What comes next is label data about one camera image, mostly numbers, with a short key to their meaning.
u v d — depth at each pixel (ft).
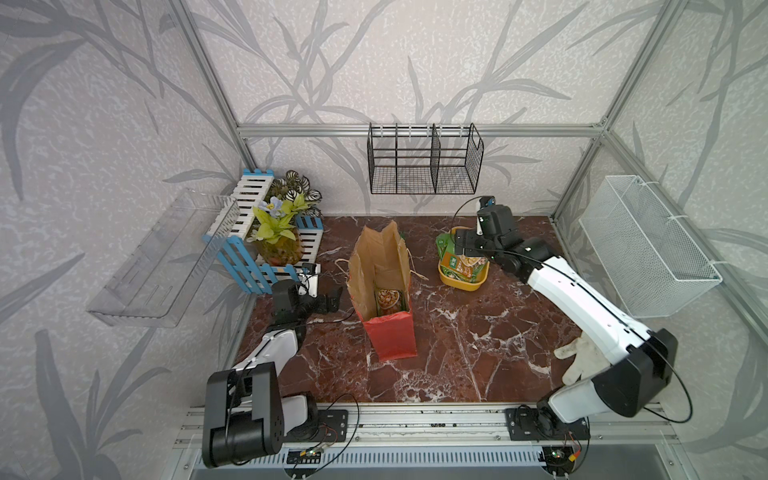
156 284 2.11
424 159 3.45
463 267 3.22
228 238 2.51
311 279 2.54
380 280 3.26
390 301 3.09
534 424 2.36
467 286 3.15
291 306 2.23
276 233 2.74
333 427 2.38
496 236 1.89
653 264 2.09
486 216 1.94
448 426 2.47
